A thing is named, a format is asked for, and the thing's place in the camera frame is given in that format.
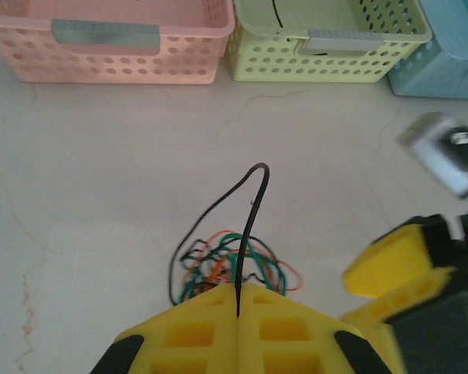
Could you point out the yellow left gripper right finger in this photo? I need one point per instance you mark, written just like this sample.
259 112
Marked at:
284 335

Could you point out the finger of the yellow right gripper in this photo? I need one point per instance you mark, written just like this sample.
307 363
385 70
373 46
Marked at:
409 296
390 265

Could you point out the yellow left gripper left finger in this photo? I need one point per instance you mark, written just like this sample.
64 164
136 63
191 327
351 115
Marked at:
191 335

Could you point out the light blue perforated plastic basket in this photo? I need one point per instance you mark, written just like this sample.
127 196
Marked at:
444 70

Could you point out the light green perforated plastic basket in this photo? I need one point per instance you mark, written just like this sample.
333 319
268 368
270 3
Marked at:
327 66

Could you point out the pink perforated plastic basket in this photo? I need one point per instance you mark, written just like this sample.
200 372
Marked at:
101 58

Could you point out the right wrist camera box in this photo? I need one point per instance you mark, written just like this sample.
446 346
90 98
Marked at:
440 156

